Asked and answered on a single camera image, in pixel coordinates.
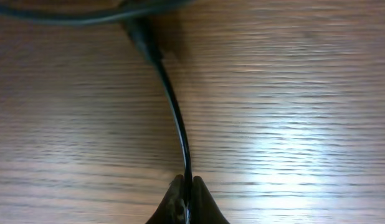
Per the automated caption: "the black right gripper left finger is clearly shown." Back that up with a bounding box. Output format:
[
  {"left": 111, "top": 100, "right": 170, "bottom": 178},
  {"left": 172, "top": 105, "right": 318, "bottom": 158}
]
[{"left": 146, "top": 174, "right": 187, "bottom": 224}]

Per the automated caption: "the black usb-c cable with label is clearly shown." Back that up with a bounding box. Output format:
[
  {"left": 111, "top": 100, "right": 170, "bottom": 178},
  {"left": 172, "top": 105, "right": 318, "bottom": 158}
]
[{"left": 0, "top": 0, "right": 196, "bottom": 215}]

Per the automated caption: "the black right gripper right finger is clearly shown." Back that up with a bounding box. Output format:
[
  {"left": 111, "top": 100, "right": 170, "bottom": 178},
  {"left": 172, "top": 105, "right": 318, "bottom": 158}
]
[{"left": 190, "top": 176, "right": 230, "bottom": 224}]

